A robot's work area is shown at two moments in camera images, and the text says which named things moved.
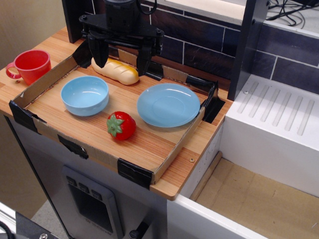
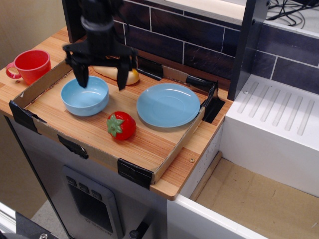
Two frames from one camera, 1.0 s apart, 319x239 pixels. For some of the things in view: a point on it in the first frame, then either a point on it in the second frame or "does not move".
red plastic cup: (31, 65) does not move
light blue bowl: (84, 95) does not move
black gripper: (120, 24) -> (101, 43)
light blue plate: (168, 105) does not move
